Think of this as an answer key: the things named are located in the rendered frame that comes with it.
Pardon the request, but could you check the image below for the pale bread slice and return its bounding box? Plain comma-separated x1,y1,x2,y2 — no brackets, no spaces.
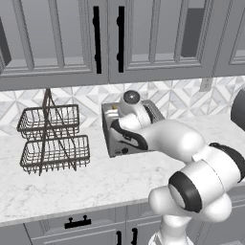
106,105,120,118

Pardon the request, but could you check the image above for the grey base cupboard door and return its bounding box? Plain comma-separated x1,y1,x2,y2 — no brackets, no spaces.
126,218,165,245
30,221,127,245

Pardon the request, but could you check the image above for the black toaster lever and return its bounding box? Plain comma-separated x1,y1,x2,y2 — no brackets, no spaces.
116,146,129,156

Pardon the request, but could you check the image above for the black drawer handle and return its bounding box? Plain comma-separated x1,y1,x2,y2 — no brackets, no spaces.
63,214,93,231

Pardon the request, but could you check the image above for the two-tier dark wire basket stand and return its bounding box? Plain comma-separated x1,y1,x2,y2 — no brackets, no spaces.
16,88,91,177

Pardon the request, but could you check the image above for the silver toaster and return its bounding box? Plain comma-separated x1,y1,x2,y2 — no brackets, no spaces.
100,99,167,159

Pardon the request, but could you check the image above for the long black cupboard handle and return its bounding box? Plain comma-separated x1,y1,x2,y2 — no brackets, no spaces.
116,5,126,74
92,5,103,75

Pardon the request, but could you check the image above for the grey wall cupboard door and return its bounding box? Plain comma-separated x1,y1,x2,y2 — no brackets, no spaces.
0,0,110,92
212,0,245,78
107,0,225,85

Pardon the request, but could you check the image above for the grey drawer front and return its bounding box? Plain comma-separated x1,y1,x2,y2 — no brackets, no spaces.
24,206,129,239
126,202,161,228

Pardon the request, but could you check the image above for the dark grey rounded appliance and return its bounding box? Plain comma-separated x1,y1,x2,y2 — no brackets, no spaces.
230,87,245,132

